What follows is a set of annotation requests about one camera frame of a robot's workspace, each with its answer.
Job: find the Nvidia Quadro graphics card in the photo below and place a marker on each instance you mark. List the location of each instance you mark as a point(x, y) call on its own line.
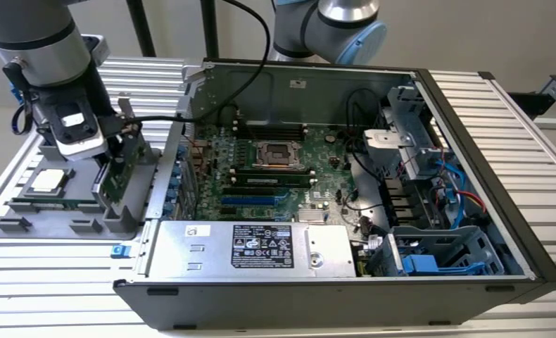
point(126, 169)

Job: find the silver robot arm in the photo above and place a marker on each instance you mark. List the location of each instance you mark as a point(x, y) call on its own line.
point(30, 42)

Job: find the silver CPU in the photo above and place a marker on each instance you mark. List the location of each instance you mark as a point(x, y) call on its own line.
point(48, 180)

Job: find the green RAM stick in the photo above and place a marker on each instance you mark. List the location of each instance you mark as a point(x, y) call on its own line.
point(55, 203)
point(268, 180)

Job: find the grey parts rack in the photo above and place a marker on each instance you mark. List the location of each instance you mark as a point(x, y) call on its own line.
point(71, 225)

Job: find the black RAM slot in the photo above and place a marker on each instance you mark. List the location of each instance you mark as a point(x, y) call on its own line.
point(271, 137)
point(271, 129)
point(274, 174)
point(274, 170)
point(271, 125)
point(271, 134)

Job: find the CPU socket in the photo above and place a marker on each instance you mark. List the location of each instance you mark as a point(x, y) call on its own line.
point(276, 153)

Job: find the long black expansion slot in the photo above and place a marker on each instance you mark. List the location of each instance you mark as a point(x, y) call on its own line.
point(250, 192)

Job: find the short black expansion slot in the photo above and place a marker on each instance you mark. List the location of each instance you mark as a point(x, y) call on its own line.
point(230, 211)

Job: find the blue expansion slot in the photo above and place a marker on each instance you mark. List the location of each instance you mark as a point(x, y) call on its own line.
point(247, 201)

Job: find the small blue clip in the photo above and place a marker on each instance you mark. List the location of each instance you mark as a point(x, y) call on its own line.
point(119, 251)

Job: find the grey power supply unit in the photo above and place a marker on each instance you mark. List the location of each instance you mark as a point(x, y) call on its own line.
point(175, 253)

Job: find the silver coin battery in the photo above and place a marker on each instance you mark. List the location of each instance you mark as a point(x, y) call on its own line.
point(331, 137)

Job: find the green motherboard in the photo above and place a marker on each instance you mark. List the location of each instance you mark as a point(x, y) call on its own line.
point(324, 165)

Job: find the silver finned chipset heatsink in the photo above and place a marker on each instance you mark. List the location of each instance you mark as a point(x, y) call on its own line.
point(312, 215)

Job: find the silver metal drive cage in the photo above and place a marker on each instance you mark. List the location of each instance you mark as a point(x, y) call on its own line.
point(414, 141)

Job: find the black and grey PC case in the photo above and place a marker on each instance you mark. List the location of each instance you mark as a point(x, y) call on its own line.
point(306, 303)

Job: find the blue drive carrier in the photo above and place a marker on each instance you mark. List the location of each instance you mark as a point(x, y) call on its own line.
point(419, 264)

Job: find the grey plastic disk bay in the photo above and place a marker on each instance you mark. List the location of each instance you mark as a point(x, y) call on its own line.
point(466, 239)

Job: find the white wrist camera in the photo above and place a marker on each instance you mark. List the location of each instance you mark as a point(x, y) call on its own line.
point(78, 148)

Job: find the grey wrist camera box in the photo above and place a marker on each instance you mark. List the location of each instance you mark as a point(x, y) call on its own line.
point(98, 49)

